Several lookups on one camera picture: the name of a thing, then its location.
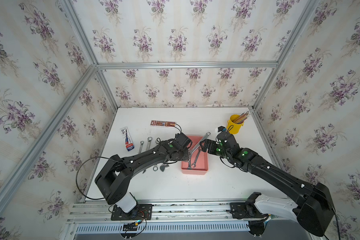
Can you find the small silver wrench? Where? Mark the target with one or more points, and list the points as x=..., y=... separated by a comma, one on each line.
x=141, y=146

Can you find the aluminium mounting rail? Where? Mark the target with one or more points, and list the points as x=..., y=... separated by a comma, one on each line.
x=162, y=211

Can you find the pink plastic storage box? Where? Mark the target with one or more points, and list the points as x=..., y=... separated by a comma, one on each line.
x=202, y=165

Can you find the coloured pencils bundle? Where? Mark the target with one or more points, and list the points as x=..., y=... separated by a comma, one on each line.
x=239, y=120

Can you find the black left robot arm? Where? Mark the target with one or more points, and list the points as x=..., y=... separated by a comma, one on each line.
x=114, y=178

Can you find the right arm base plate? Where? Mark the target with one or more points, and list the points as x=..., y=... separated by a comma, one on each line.
x=243, y=210

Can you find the large silver adjustable wrench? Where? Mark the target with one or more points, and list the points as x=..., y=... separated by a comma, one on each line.
x=197, y=145

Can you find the silver open end wrench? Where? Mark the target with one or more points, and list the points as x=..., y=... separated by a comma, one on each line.
x=189, y=162

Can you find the small double open wrench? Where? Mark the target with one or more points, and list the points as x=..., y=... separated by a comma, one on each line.
x=196, y=158

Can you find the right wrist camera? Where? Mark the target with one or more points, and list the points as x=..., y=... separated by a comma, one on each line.
x=221, y=129

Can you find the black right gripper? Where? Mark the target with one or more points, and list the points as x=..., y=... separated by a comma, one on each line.
x=211, y=143

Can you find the long silver combination wrench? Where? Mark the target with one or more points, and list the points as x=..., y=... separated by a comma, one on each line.
x=149, y=140

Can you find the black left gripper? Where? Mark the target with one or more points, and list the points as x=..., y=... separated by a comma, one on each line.
x=186, y=155

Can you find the yellow pencil cup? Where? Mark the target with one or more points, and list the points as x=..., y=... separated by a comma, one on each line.
x=232, y=126

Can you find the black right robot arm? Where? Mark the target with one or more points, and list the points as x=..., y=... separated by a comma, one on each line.
x=313, y=207

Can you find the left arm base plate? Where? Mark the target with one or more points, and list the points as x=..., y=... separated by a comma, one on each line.
x=139, y=212

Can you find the red rectangular carton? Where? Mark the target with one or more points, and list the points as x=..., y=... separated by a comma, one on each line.
x=162, y=124

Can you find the orange handled adjustable wrench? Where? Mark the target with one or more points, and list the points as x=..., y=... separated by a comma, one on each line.
x=163, y=167

